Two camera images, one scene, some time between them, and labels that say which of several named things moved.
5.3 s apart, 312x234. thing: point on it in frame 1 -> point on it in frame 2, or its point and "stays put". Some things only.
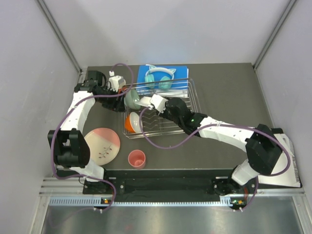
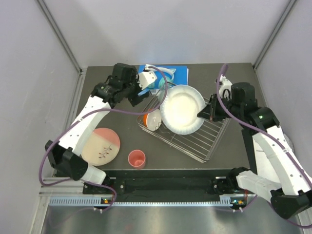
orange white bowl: [132, 123] -> [152, 120]
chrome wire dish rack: [153, 124] -> [199, 145]
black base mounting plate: [203, 183] stays put
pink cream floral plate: [104, 145] stays put
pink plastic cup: [137, 159] stays put
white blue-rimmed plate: [145, 101] -> [179, 113]
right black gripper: [165, 114] -> [211, 114]
